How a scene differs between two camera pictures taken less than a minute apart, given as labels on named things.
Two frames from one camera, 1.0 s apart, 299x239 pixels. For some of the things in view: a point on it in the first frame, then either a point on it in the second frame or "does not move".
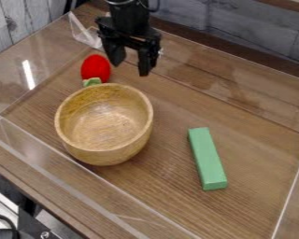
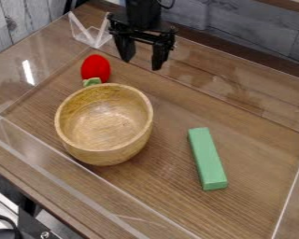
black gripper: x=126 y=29 to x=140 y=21
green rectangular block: x=211 y=169 does not move
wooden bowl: x=103 y=122 does not move
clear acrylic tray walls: x=179 y=155 does not move
